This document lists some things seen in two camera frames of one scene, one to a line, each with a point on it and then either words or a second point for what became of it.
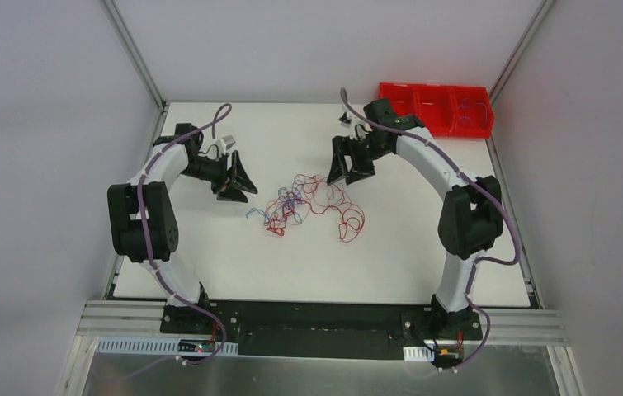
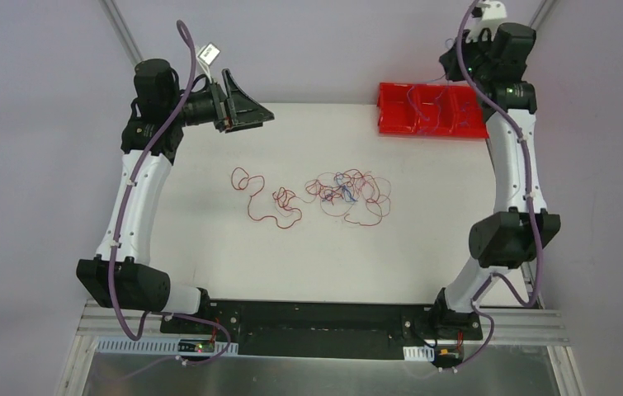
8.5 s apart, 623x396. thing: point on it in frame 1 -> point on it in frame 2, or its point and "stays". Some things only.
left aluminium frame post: x=133 y=52 stays
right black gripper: x=355 y=154 -> x=454 y=63
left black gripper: x=224 y=176 -> x=220 y=106
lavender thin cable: x=486 y=113 -> x=438 y=104
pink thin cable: x=309 y=193 -> x=317 y=197
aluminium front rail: x=112 y=318 stays
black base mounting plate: x=323 y=329 stays
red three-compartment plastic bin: x=446 y=110 stays
